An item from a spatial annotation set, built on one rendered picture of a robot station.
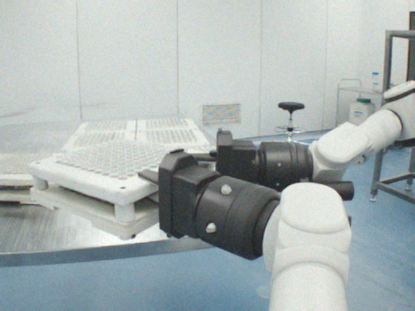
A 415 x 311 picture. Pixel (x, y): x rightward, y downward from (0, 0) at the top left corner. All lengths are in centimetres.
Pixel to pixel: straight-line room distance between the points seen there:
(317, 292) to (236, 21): 461
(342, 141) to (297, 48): 474
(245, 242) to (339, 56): 557
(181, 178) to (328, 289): 24
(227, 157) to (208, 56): 405
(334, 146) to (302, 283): 37
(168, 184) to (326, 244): 23
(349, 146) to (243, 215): 29
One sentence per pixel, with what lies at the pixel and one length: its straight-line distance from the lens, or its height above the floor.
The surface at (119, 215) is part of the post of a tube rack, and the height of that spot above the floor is 103.
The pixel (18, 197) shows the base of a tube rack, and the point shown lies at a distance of 100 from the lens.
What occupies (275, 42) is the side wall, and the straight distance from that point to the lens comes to 512.
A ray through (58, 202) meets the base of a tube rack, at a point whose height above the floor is 102.
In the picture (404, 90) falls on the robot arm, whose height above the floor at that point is 119.
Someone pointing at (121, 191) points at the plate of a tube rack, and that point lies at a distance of 49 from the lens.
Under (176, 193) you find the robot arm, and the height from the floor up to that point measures 107.
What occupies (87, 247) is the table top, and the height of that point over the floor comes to 88.
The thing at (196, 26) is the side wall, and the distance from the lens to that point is 456.
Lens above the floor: 124
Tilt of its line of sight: 16 degrees down
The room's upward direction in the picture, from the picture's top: straight up
